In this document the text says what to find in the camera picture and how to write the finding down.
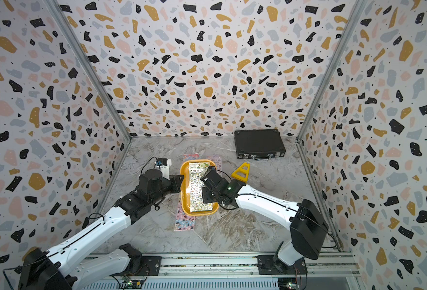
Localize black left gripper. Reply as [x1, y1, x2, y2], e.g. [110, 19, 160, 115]
[148, 173, 184, 207]

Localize yellow plastic storage box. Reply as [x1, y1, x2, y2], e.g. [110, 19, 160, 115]
[180, 159, 219, 216]

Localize red blue cat sticker sheet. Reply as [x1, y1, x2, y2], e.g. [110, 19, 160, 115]
[183, 153, 200, 162]

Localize pink yellow cat sticker sheet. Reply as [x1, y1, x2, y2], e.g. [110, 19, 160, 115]
[174, 202, 195, 232]

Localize green animal sticker sheet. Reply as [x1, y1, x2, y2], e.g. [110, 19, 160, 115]
[188, 163, 212, 213]

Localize purple 3D sticker sheet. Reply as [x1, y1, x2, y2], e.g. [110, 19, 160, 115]
[207, 155, 223, 170]

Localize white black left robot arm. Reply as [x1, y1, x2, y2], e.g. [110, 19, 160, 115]
[18, 169, 184, 290]

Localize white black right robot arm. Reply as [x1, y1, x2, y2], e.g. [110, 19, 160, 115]
[200, 166, 329, 271]

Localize yellow triangular plastic block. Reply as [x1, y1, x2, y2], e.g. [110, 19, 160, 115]
[230, 162, 250, 183]

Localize black hard case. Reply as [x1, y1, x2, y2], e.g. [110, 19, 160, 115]
[234, 129, 286, 160]

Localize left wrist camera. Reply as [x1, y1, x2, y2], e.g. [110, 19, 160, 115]
[155, 158, 172, 180]

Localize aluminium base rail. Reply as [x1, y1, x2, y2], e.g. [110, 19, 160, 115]
[85, 252, 365, 290]

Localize left aluminium corner post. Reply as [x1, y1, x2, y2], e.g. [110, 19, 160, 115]
[42, 0, 132, 142]

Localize aluminium corner post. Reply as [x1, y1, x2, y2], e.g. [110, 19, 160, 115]
[42, 0, 132, 142]
[296, 0, 367, 142]

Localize right aluminium corner post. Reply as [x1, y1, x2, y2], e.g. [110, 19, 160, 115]
[296, 0, 367, 142]

